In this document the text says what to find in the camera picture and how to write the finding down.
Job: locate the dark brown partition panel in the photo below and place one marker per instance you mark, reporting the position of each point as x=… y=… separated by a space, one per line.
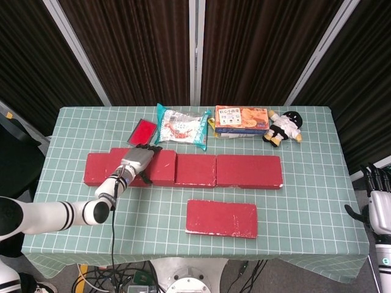
x=259 y=45
x=366 y=76
x=137 y=45
x=30 y=61

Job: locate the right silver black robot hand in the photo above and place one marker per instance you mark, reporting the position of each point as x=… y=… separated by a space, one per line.
x=380 y=210

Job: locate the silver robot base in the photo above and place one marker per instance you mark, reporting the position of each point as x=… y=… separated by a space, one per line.
x=189 y=274

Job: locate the black white plush doll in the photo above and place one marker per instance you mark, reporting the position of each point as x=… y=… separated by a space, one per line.
x=282 y=128

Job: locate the red ink pad case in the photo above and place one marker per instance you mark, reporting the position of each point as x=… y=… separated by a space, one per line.
x=142 y=132

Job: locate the green checked tablecloth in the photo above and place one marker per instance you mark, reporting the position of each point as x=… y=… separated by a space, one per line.
x=146 y=213

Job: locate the orange blue biscuit box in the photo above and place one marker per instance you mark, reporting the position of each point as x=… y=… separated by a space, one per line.
x=241 y=119

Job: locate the yellow small packet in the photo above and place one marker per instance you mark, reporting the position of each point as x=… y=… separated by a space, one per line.
x=211 y=125

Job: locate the grey partition post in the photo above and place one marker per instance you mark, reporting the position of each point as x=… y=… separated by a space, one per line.
x=355 y=175
x=322 y=52
x=195 y=52
x=77 y=52

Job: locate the green circuit board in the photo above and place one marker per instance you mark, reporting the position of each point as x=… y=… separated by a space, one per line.
x=143 y=277

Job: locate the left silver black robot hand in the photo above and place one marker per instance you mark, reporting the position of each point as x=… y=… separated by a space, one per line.
x=137 y=160

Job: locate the grey power box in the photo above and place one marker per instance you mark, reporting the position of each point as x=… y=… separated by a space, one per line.
x=139 y=289

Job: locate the teal white snack bag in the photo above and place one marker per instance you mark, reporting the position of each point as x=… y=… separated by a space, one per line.
x=180 y=128

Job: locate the grey frame with yellow sticker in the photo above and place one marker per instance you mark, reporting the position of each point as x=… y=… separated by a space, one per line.
x=21 y=123

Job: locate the black white sneaker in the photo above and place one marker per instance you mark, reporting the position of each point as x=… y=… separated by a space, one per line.
x=46 y=288

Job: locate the red brick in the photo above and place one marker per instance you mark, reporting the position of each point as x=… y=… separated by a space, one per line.
x=195 y=169
x=163 y=168
x=249 y=171
x=94 y=169
x=221 y=218

